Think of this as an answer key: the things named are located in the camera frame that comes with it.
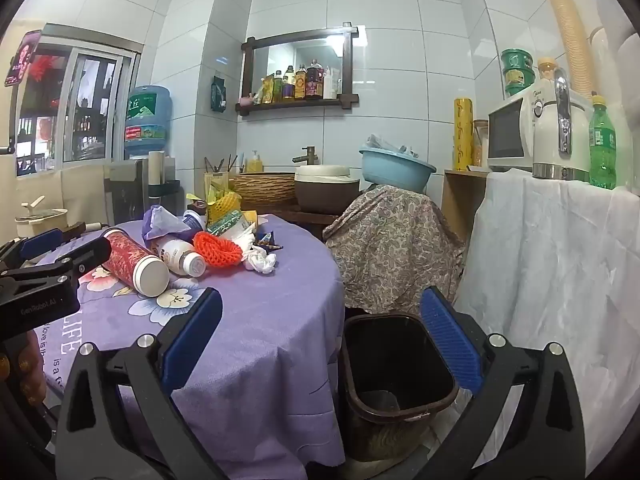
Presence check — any white pot with lid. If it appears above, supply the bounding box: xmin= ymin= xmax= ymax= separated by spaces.
xmin=14 ymin=196 xmax=68 ymax=238

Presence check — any blue water jug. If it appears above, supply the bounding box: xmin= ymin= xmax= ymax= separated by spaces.
xmin=123 ymin=85 xmax=173 ymax=158

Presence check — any green noodle bowl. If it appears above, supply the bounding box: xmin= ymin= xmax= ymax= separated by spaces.
xmin=502 ymin=67 xmax=537 ymax=98
xmin=501 ymin=48 xmax=533 ymax=72

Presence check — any white tissue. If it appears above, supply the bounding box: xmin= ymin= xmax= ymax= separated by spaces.
xmin=242 ymin=250 xmax=277 ymax=275

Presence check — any white electric kettle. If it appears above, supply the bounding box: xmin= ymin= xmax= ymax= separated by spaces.
xmin=531 ymin=67 xmax=596 ymax=182

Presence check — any row of condiment bottles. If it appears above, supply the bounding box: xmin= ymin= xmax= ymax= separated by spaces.
xmin=252 ymin=59 xmax=342 ymax=105

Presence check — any red foam net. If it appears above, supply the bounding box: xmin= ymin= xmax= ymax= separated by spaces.
xmin=192 ymin=231 xmax=244 ymax=268

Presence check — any red patterned can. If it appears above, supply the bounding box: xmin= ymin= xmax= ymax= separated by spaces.
xmin=100 ymin=227 xmax=171 ymax=297

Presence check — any white microwave oven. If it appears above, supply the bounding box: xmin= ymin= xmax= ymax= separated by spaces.
xmin=487 ymin=84 xmax=556 ymax=173

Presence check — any wooden framed mirror shelf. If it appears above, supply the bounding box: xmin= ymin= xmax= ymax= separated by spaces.
xmin=240 ymin=22 xmax=360 ymax=117

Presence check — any floral cloth cover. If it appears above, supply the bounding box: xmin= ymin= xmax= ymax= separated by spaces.
xmin=322 ymin=184 xmax=468 ymax=316

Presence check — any wicker basket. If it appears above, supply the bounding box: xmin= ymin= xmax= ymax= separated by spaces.
xmin=230 ymin=172 xmax=297 ymax=206

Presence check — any mounted phone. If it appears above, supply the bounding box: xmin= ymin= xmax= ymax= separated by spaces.
xmin=4 ymin=30 xmax=42 ymax=87

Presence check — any purple floral tablecloth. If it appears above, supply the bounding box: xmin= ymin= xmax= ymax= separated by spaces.
xmin=35 ymin=212 xmax=348 ymax=480

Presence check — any wooden cabinet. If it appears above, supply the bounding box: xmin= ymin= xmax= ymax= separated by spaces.
xmin=441 ymin=169 xmax=491 ymax=246

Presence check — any water dispenser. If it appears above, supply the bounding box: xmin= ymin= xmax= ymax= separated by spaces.
xmin=103 ymin=152 xmax=183 ymax=226

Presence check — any person's left hand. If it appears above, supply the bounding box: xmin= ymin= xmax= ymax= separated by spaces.
xmin=0 ymin=332 xmax=48 ymax=408

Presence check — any stack of yellow paper cups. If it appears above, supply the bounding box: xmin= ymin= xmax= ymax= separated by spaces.
xmin=537 ymin=0 xmax=596 ymax=103

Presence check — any yellow foam net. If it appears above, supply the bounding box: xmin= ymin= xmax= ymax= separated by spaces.
xmin=206 ymin=191 xmax=242 ymax=226

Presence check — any crumpled clear plastic bag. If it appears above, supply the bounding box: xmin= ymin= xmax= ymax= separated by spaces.
xmin=367 ymin=133 xmax=420 ymax=159

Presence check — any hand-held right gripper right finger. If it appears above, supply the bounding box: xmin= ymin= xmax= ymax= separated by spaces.
xmin=419 ymin=286 xmax=587 ymax=480

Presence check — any white paper roll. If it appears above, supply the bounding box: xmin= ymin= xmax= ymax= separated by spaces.
xmin=148 ymin=150 xmax=167 ymax=186

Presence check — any beige chopstick holder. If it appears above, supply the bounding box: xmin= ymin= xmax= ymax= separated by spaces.
xmin=202 ymin=154 xmax=240 ymax=196

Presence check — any green wall pouch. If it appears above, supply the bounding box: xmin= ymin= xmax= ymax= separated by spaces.
xmin=210 ymin=76 xmax=228 ymax=112

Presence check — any wooden counter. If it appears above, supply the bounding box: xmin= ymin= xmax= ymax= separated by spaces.
xmin=240 ymin=202 xmax=341 ymax=238

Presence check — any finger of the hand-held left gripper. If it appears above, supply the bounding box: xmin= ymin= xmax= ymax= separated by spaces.
xmin=0 ymin=221 xmax=87 ymax=273
xmin=0 ymin=236 xmax=112 ymax=291

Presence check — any blue snack wrapper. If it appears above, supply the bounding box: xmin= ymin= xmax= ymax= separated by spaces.
xmin=252 ymin=230 xmax=284 ymax=253

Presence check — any purple plastic bag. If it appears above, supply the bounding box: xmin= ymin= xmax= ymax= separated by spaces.
xmin=141 ymin=205 xmax=193 ymax=251

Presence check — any white cloth cover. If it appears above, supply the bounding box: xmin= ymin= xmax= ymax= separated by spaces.
xmin=455 ymin=167 xmax=640 ymax=461

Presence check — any yellow wrap roll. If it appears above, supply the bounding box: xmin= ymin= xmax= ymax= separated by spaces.
xmin=453 ymin=97 xmax=475 ymax=172

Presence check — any light blue basin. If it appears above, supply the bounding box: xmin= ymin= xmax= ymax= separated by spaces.
xmin=359 ymin=146 xmax=437 ymax=193

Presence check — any brown and cream rice cooker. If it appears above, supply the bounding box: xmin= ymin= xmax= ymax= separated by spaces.
xmin=293 ymin=164 xmax=361 ymax=215

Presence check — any sliding window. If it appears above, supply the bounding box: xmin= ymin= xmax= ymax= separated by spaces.
xmin=15 ymin=22 xmax=143 ymax=178

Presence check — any green soda bottle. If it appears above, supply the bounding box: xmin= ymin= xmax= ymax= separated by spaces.
xmin=589 ymin=91 xmax=618 ymax=191

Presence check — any green milk carton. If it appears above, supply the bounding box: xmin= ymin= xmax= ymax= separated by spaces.
xmin=207 ymin=209 xmax=251 ymax=238

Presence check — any white plastic bottle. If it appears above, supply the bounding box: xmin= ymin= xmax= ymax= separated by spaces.
xmin=150 ymin=236 xmax=207 ymax=277

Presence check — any glass jar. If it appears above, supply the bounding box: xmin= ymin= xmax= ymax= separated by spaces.
xmin=472 ymin=119 xmax=490 ymax=168

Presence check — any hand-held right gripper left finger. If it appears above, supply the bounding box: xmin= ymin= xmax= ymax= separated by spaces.
xmin=54 ymin=287 xmax=226 ymax=480

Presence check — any dark brown bin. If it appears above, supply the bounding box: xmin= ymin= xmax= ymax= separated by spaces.
xmin=339 ymin=312 xmax=460 ymax=462

